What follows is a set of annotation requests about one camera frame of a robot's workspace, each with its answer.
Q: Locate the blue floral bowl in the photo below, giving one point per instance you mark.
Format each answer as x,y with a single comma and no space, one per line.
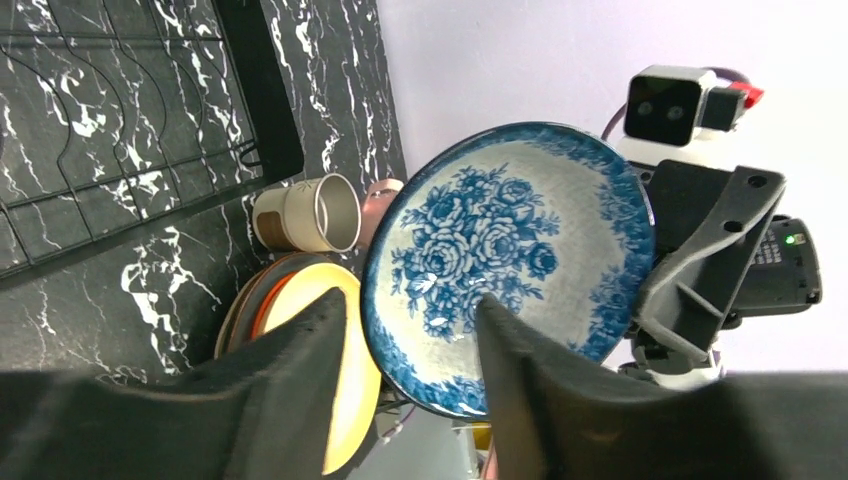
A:
547,219

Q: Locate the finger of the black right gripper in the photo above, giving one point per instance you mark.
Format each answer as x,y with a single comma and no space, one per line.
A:
718,219

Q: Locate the pink mug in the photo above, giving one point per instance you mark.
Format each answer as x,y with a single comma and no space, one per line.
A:
379,197

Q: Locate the black wire dish rack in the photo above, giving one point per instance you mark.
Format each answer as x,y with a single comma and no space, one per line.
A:
116,114

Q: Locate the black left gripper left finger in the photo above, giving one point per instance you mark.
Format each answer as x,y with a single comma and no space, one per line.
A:
261,412

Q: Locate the yellow plate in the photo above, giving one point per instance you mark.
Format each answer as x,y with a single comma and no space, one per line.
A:
270,298

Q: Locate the stainless steel cup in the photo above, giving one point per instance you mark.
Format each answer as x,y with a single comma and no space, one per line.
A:
314,215

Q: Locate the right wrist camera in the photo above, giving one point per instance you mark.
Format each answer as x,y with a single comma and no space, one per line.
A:
669,105

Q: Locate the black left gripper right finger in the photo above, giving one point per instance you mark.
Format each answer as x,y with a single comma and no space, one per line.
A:
557,415

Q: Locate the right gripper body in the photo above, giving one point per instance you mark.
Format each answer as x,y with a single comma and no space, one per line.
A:
783,278

